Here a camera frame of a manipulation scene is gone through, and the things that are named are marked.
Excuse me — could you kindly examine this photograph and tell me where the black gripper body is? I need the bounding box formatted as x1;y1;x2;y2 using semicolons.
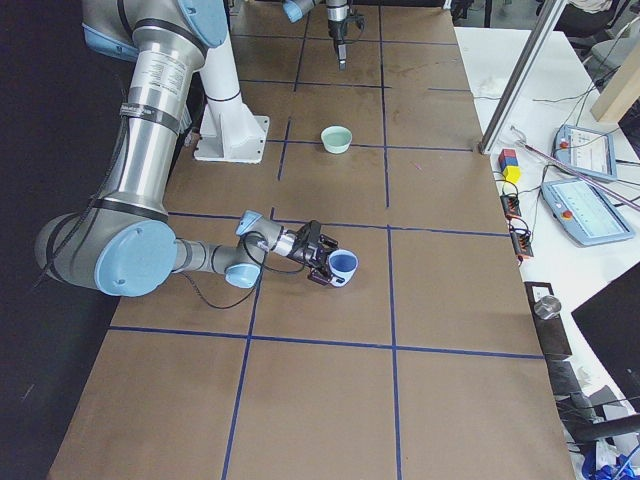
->
328;19;348;46
288;237;333;273

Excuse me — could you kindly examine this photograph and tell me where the blue plastic cup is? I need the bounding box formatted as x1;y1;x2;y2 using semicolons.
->
328;249;359;288

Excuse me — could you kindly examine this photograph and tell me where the light green bowl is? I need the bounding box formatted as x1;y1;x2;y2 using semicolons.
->
320;125;353;154

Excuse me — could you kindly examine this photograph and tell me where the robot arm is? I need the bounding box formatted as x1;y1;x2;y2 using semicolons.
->
282;0;351;71
35;1;347;297

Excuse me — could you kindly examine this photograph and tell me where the red block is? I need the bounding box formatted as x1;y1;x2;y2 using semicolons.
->
499;148;517;163

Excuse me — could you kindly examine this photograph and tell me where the blue block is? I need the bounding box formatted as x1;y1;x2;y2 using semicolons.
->
498;157;519;171

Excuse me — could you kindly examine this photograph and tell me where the yellow block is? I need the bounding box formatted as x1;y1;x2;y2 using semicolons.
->
502;165;521;184

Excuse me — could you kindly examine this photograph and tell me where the metal cylinder weight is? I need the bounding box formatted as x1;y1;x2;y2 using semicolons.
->
533;295;562;320

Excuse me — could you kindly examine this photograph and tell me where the near teach pendant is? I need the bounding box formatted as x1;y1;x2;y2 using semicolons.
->
541;178;635;246

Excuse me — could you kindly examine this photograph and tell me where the teach pendant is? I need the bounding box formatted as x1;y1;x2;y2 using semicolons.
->
541;178;635;246
552;125;618;181

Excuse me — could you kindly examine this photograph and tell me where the far teach pendant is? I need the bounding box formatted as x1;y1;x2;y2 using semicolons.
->
552;125;618;181

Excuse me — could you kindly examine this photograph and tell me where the black monitor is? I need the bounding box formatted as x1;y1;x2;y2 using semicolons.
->
572;264;639;397

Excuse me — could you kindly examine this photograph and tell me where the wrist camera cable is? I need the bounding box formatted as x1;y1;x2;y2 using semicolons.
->
182;232;306;310

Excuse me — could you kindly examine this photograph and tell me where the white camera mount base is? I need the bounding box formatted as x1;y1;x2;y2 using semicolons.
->
194;39;270;164

